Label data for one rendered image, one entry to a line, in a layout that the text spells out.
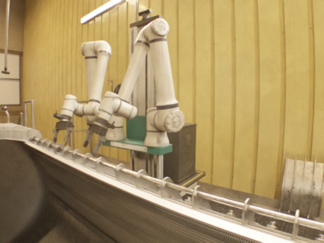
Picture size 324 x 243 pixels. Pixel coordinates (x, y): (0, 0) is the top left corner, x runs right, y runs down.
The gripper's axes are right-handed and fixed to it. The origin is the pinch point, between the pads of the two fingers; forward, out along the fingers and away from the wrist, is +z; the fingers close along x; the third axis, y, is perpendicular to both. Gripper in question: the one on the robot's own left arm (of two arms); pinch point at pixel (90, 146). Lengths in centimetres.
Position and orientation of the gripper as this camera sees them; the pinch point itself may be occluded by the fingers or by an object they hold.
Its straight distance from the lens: 124.5
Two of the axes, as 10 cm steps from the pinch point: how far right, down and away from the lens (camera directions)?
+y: -6.1, -3.5, -7.1
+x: 7.1, 1.7, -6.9
